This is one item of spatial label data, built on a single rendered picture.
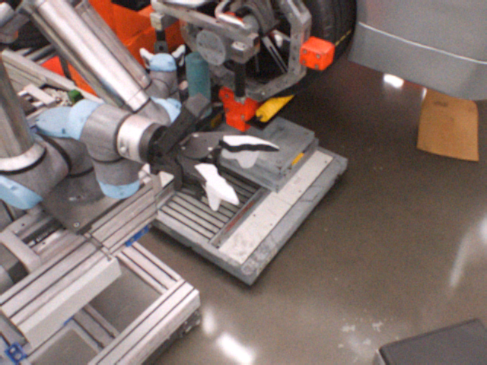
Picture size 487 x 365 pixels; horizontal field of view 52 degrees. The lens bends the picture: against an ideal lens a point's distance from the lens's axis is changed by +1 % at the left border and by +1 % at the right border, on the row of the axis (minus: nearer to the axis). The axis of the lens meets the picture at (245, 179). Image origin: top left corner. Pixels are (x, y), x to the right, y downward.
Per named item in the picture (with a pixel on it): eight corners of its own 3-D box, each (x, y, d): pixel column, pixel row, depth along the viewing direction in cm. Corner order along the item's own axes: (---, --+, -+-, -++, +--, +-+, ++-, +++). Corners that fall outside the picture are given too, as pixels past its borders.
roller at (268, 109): (302, 91, 216) (303, 80, 212) (263, 127, 199) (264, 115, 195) (291, 87, 218) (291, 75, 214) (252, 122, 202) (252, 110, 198)
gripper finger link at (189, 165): (225, 185, 75) (202, 153, 81) (226, 176, 74) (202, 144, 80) (196, 193, 73) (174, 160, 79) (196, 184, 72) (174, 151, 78)
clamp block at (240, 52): (259, 52, 161) (259, 36, 157) (243, 65, 156) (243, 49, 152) (246, 46, 163) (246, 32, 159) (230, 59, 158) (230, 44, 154)
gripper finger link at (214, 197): (237, 225, 74) (211, 188, 80) (240, 195, 71) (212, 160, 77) (219, 231, 73) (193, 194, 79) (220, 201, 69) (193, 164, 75)
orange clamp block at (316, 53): (310, 53, 176) (332, 61, 172) (297, 64, 171) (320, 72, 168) (311, 36, 171) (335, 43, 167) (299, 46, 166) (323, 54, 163)
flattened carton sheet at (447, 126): (476, 99, 290) (478, 94, 288) (476, 163, 254) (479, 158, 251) (423, 90, 297) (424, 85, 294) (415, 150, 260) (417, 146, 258)
